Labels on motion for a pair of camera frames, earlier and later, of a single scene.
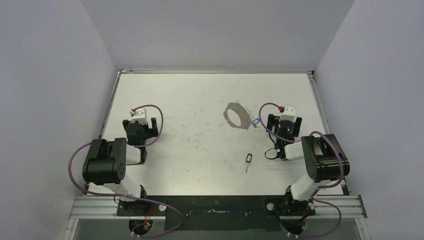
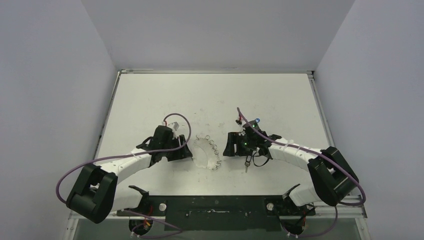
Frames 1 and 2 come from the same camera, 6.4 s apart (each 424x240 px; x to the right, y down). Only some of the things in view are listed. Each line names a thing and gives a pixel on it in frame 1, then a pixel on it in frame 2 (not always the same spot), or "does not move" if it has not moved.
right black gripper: x=271 y=121 -> x=234 y=144
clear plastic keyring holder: x=243 y=113 -> x=205 y=154
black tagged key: x=248 y=161 does not move
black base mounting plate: x=219 y=213 does not move
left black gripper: x=151 y=132 -> x=182 y=152
